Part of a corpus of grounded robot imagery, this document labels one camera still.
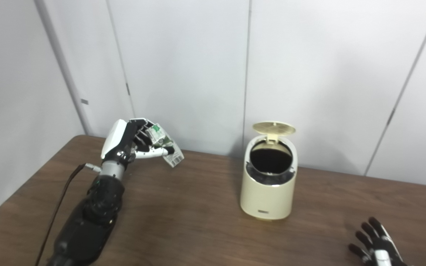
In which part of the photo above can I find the green white milk carton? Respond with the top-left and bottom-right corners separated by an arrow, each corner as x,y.
145,123 -> 185,168

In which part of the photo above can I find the cream round bin lid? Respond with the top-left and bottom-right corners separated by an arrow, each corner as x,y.
253,121 -> 296,144

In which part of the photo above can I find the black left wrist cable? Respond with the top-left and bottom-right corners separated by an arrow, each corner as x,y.
35,164 -> 102,266

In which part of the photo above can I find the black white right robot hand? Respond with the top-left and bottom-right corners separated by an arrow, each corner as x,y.
348,217 -> 408,266

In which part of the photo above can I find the cream-colored round bin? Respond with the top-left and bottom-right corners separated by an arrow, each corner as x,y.
240,134 -> 298,221

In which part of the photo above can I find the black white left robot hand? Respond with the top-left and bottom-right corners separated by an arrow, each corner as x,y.
101,118 -> 169,170

